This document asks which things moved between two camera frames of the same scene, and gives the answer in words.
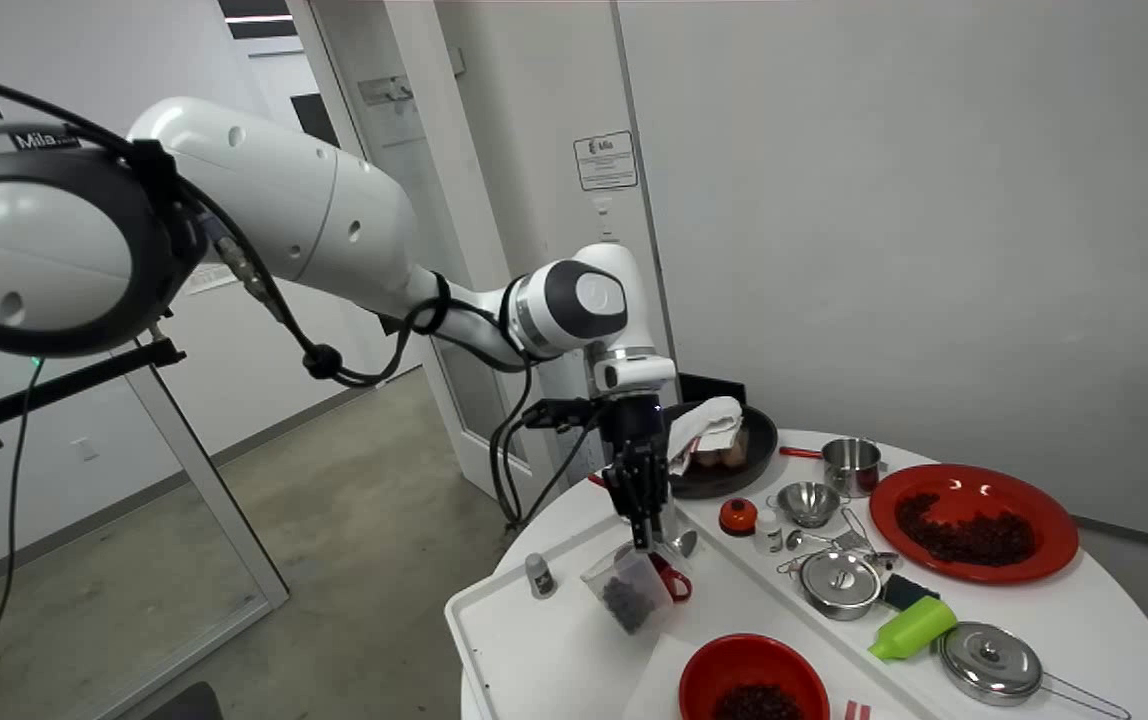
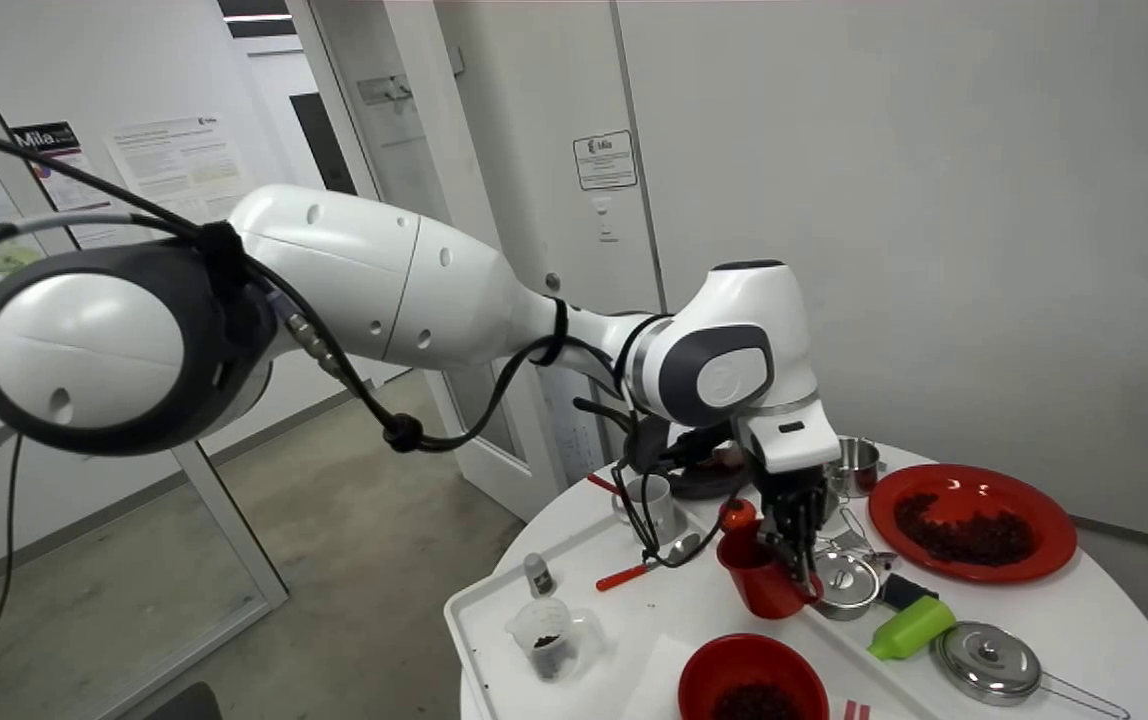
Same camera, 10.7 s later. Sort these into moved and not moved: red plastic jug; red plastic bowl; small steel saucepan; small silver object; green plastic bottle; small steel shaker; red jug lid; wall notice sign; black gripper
Moved: small silver object; black gripper; red plastic jug
Not moved: wall notice sign; red plastic bowl; small steel shaker; green plastic bottle; red jug lid; small steel saucepan
